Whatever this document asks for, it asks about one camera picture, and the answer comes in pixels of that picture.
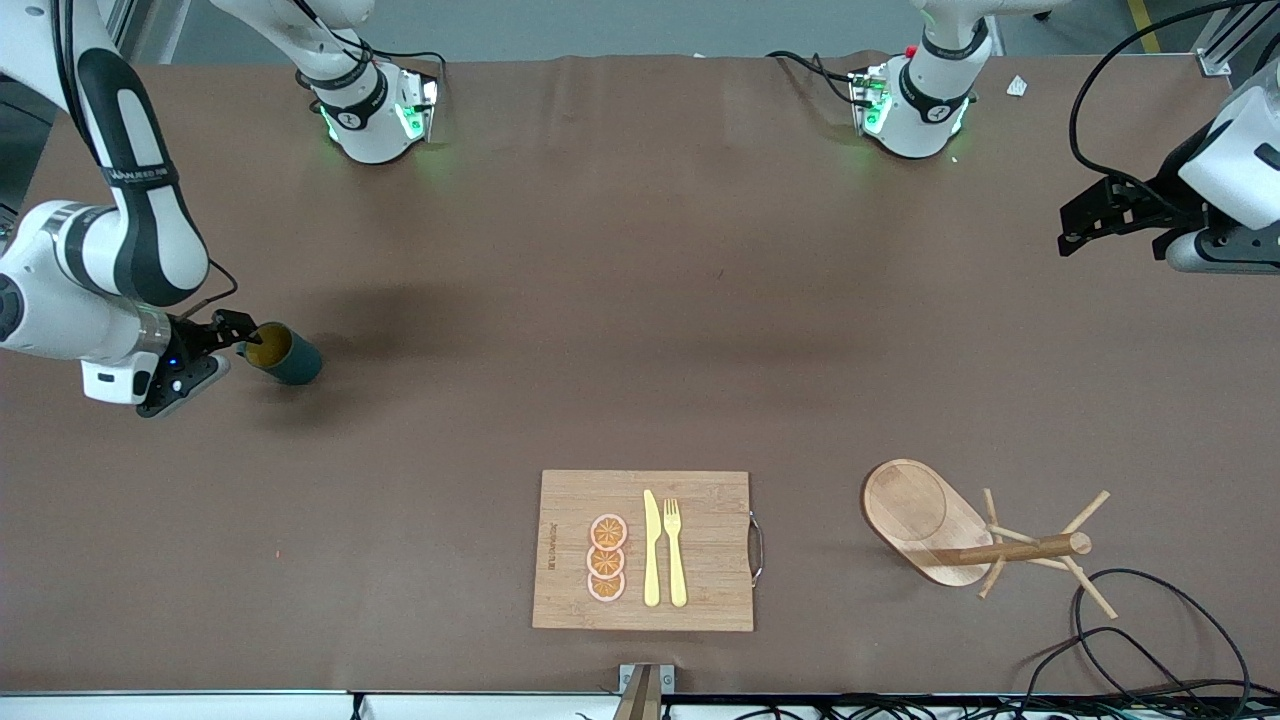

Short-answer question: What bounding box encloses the black right base cable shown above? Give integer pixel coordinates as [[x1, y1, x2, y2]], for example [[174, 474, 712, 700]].
[[310, 0, 448, 111]]

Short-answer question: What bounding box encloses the wooden cup rack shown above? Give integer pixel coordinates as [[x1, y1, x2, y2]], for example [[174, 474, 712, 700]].
[[862, 458, 1119, 621]]

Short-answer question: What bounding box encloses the wooden cutting board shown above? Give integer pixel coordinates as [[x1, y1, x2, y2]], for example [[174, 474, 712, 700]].
[[531, 470, 766, 633]]

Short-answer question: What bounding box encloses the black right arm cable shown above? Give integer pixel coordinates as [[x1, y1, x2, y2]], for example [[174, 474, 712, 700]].
[[185, 258, 239, 321]]

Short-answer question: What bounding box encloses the black left base cable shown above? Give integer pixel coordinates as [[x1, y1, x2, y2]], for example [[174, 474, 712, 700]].
[[767, 50, 871, 106]]

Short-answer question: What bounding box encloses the aluminium camera mount post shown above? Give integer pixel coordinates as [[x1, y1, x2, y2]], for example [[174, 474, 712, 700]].
[[612, 663, 676, 720]]

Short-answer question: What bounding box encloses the black cable tangle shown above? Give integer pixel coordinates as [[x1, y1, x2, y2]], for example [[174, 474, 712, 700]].
[[660, 695, 1280, 720]]

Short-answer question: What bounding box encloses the black base cable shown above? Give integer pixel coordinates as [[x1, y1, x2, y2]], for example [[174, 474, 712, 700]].
[[767, 50, 871, 106], [310, 0, 448, 111]]

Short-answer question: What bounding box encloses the yellow plastic fork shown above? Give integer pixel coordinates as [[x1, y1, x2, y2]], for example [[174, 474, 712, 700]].
[[663, 498, 689, 609]]

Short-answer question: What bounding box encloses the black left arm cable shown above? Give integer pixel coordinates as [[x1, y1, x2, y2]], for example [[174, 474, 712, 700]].
[[1067, 0, 1241, 197]]

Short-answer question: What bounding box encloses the yellow plastic knife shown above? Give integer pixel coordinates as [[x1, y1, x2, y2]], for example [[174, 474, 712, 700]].
[[643, 489, 663, 608]]

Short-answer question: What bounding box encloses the black looped cable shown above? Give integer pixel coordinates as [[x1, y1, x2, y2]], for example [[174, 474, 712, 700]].
[[1018, 627, 1211, 717], [1072, 568, 1253, 703]]

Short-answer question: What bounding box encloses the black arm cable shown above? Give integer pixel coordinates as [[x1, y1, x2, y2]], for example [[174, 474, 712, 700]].
[[1067, 0, 1241, 197], [185, 258, 239, 321]]

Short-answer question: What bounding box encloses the teal cup yellow inside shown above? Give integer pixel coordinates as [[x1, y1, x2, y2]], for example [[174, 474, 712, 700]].
[[238, 322, 324, 386]]

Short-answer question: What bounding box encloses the aluminium frame profile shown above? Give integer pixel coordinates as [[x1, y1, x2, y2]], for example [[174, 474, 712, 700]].
[[1195, 0, 1280, 78], [95, 0, 136, 66]]

